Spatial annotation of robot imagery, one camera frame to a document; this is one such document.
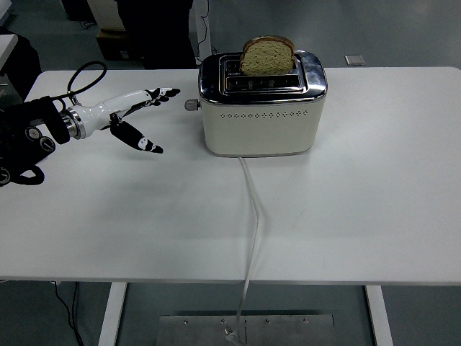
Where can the white desk leg with foot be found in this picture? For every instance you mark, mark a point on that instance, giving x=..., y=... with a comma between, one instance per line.
x=202, y=25

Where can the white table leg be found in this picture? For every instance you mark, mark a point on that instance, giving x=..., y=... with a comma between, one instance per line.
x=376, y=317
x=111, y=313

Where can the black bin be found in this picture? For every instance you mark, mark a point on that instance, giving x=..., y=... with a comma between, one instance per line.
x=77, y=9

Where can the grey metal plate with screws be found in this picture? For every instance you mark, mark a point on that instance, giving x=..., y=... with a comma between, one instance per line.
x=288, y=331

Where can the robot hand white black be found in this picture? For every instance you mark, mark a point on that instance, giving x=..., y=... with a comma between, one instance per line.
x=97, y=115

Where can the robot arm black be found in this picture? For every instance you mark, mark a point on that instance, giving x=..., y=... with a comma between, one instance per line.
x=39, y=115

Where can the white plastic box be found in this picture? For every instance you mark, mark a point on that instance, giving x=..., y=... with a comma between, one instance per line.
x=104, y=14

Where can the grey floor socket plate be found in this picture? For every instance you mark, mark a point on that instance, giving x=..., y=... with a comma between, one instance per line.
x=354, y=60

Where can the grey toaster lever knob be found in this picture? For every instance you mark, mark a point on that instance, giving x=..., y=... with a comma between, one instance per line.
x=192, y=105

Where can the black chair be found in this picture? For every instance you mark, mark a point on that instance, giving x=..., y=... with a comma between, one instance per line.
x=25, y=68

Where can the cream chrome toaster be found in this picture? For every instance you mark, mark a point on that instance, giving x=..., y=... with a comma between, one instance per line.
x=259, y=133

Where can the white side table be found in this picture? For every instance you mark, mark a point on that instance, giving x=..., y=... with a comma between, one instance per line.
x=6, y=45

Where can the brown cardboard box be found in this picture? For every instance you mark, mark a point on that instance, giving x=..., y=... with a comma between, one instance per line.
x=108, y=47

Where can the brown bread slice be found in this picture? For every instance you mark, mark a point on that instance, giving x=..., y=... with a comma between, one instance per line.
x=266, y=57

